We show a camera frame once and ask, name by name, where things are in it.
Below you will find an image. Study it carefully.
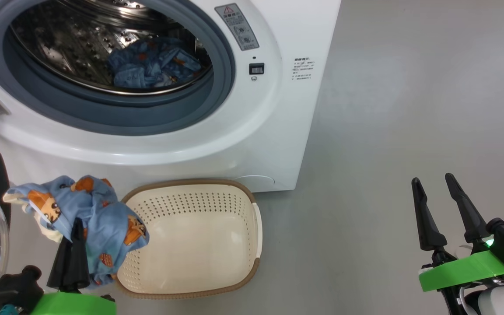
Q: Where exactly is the round white filter cover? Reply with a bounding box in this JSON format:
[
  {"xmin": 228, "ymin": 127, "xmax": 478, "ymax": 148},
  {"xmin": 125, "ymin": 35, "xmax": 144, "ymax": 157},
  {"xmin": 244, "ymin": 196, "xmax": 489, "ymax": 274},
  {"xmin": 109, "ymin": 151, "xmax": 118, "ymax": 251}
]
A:
[{"xmin": 234, "ymin": 175, "xmax": 276, "ymax": 192}]

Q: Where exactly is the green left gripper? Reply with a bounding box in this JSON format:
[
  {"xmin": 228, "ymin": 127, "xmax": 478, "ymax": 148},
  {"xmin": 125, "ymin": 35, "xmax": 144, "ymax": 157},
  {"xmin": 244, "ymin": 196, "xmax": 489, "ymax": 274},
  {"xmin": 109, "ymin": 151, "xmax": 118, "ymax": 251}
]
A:
[{"xmin": 28, "ymin": 217, "xmax": 117, "ymax": 315}]

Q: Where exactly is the stainless steel washing machine drum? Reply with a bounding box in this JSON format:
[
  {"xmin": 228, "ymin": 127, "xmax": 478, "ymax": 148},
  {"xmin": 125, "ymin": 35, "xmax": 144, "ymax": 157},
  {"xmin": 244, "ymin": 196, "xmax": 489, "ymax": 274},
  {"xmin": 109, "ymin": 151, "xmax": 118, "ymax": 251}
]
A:
[{"xmin": 9, "ymin": 0, "xmax": 214, "ymax": 96}]

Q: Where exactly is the grey warning sticker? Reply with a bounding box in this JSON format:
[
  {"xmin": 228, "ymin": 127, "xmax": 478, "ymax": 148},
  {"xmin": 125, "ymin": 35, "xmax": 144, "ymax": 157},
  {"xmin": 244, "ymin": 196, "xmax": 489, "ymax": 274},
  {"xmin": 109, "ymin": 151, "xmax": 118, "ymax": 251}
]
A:
[{"xmin": 214, "ymin": 3, "xmax": 260, "ymax": 51}]

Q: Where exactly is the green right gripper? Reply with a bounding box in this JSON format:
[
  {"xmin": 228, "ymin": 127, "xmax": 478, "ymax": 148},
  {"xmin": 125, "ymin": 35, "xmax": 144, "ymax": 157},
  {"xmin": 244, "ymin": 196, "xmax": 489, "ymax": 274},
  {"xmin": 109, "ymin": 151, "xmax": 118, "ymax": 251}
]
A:
[{"xmin": 411, "ymin": 173, "xmax": 504, "ymax": 315}]

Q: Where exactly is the cream perforated laundry basket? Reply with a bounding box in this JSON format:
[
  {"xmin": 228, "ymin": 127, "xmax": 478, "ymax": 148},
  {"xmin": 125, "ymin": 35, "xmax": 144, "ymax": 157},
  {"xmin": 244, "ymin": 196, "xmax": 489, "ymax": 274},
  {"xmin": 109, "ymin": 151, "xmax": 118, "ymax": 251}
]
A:
[{"xmin": 114, "ymin": 178, "xmax": 263, "ymax": 300}]

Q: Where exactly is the blue cartoon print garment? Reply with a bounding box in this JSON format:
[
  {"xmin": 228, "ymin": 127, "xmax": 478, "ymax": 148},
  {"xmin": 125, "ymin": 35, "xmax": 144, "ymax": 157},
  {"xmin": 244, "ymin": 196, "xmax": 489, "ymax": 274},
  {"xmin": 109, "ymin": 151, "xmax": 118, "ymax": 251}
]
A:
[
  {"xmin": 106, "ymin": 37, "xmax": 203, "ymax": 90},
  {"xmin": 2, "ymin": 175, "xmax": 150, "ymax": 290}
]

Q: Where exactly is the white front-load washing machine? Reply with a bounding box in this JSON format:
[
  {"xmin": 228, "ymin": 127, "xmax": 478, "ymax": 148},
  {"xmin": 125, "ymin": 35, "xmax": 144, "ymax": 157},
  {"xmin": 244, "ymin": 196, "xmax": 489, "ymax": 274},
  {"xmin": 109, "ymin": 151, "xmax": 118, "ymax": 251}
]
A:
[{"xmin": 0, "ymin": 0, "xmax": 343, "ymax": 193}]

